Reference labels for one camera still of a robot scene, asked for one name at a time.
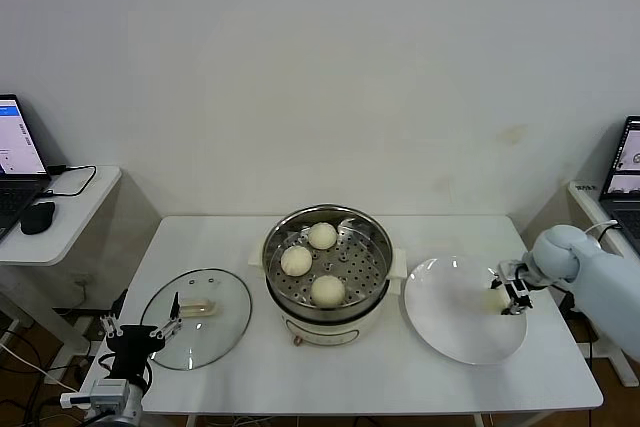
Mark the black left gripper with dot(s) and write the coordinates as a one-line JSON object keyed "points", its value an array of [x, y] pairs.
{"points": [[132, 347]]}

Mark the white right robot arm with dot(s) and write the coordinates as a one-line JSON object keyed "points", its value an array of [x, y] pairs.
{"points": [[590, 267]]}

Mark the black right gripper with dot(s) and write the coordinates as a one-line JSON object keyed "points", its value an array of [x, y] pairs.
{"points": [[517, 292]]}

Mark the grey laptop showing pictures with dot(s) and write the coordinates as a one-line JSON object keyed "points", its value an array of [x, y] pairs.
{"points": [[622, 172]]}

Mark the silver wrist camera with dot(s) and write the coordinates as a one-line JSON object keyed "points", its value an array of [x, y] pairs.
{"points": [[511, 269], [107, 389]]}

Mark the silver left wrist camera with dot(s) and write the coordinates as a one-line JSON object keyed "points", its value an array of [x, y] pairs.
{"points": [[107, 389]]}

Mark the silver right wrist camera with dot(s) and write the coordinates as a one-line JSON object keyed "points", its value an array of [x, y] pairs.
{"points": [[511, 269]]}

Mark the white side table with mouse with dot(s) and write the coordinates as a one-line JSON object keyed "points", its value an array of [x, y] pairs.
{"points": [[75, 227]]}

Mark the white steamed baozi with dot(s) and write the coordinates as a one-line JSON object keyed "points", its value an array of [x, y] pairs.
{"points": [[492, 303], [321, 236], [328, 292], [296, 261]]}

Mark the white side table with label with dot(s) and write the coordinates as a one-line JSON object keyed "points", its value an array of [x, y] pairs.
{"points": [[607, 347]]}

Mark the black laptop with blue banner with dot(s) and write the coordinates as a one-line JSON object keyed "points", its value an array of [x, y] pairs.
{"points": [[15, 147]]}

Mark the black computer mouse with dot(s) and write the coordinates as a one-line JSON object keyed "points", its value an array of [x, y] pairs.
{"points": [[36, 217]]}

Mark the stainless steel steamer tray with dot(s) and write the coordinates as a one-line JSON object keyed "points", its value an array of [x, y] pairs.
{"points": [[360, 267]]}

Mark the white round plate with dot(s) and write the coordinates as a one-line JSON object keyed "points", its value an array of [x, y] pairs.
{"points": [[440, 317]]}

